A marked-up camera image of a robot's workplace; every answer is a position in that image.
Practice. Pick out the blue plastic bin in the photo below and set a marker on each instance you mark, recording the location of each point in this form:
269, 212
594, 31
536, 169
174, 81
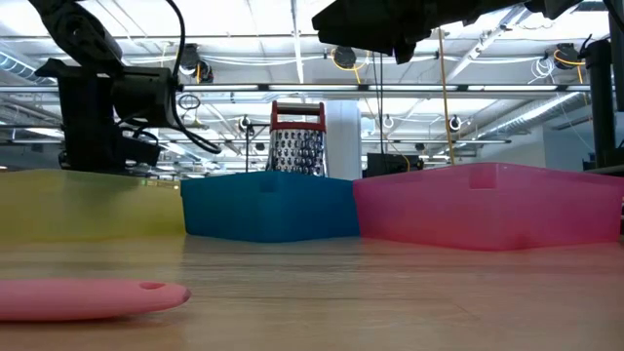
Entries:
268, 209

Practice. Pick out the long ceiling light bar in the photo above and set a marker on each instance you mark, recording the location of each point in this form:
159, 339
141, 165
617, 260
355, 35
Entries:
341, 88

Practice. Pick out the pink silicone spatula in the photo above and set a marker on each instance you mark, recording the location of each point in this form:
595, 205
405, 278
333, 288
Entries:
83, 297

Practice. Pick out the yellow plastic bin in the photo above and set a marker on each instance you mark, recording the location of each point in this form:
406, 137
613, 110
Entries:
88, 209

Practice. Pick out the white pillar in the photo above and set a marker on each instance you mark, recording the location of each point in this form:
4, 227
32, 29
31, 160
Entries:
343, 141

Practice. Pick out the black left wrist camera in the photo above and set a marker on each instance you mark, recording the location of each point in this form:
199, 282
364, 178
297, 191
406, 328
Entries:
146, 97

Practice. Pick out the black aluminium rig frame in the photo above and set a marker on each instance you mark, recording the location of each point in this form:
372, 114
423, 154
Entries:
602, 97

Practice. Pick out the pink plastic bin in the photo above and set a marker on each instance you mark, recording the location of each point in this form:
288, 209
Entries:
487, 209

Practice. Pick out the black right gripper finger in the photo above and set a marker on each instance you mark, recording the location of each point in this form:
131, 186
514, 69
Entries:
356, 29

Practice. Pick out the black monitor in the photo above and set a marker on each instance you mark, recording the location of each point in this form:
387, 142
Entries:
390, 166

